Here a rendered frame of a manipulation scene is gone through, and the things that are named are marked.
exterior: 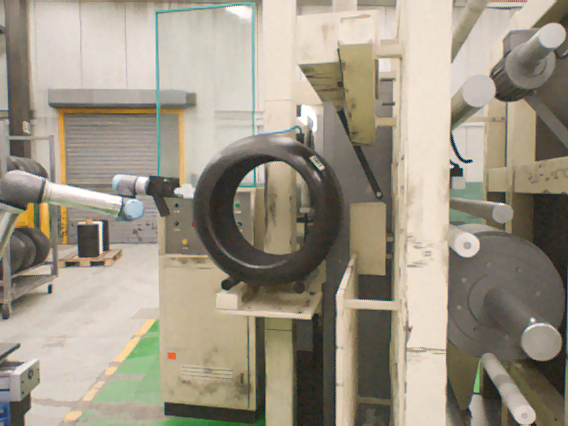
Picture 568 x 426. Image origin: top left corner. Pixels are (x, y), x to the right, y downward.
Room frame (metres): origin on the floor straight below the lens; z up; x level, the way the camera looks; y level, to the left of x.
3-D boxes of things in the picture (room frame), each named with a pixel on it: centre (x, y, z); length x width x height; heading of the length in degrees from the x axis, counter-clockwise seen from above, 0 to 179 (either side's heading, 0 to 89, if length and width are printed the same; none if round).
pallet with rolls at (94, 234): (7.93, 3.34, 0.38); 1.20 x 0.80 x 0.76; 11
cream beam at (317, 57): (1.67, -0.22, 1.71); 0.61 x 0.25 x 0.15; 168
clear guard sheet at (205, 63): (2.45, 0.42, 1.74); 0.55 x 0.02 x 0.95; 78
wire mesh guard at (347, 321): (1.56, -0.23, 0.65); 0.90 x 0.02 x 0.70; 168
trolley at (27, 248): (4.94, 3.03, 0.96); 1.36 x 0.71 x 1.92; 3
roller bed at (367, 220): (1.99, -0.37, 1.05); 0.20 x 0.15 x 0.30; 168
